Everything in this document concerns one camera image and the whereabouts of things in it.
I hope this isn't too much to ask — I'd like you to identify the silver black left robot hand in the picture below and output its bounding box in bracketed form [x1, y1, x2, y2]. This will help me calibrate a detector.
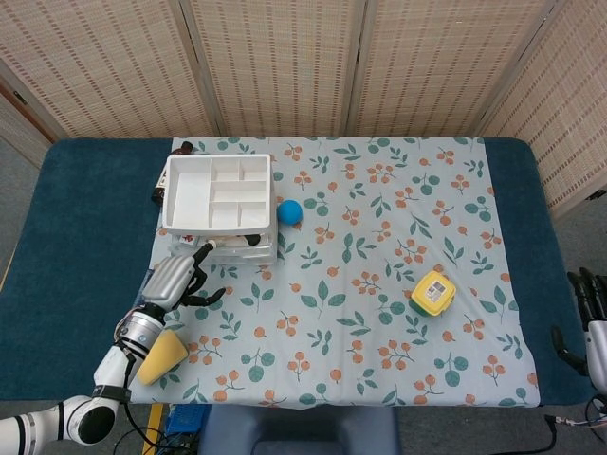
[141, 240, 228, 317]

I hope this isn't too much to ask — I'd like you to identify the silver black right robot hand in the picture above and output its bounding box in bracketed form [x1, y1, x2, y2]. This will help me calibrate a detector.
[551, 267, 607, 378]

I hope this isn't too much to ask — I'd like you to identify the clear plastic drawer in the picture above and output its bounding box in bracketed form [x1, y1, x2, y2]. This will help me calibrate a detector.
[168, 231, 278, 256]

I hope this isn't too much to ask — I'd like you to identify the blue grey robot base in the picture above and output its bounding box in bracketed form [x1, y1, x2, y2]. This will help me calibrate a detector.
[197, 405, 400, 455]

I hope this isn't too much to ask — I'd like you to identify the white plastic drawer organizer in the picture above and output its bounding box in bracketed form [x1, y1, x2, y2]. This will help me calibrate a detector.
[160, 153, 279, 266]

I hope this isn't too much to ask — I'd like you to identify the yellow sponge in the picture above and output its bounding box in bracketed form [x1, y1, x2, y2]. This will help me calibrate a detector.
[136, 330, 189, 386]

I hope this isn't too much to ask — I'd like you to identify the teal table cover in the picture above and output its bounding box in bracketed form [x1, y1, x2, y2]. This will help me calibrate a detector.
[0, 136, 598, 404]

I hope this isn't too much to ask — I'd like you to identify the brown glass bottle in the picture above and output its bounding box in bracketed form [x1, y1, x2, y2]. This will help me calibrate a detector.
[151, 141, 193, 205]

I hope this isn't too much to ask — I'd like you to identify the blue plastic crate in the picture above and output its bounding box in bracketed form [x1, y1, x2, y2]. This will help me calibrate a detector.
[164, 403, 211, 435]

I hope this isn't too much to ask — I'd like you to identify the blue ball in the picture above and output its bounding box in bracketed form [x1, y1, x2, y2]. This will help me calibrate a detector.
[277, 199, 304, 226]

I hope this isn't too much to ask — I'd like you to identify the floral print tablecloth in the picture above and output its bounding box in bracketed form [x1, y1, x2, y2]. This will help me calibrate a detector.
[121, 136, 542, 409]

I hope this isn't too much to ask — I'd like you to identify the green container with yellow lid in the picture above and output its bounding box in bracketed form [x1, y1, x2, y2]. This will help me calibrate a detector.
[409, 270, 458, 319]

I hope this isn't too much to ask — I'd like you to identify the bamboo folding screen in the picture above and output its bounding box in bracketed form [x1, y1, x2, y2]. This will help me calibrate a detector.
[0, 0, 607, 222]

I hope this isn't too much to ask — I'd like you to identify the black cable with connector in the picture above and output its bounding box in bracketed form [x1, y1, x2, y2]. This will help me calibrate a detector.
[497, 412, 561, 455]

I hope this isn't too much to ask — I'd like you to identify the black floor cable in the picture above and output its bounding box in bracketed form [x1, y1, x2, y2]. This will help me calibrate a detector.
[120, 402, 200, 455]

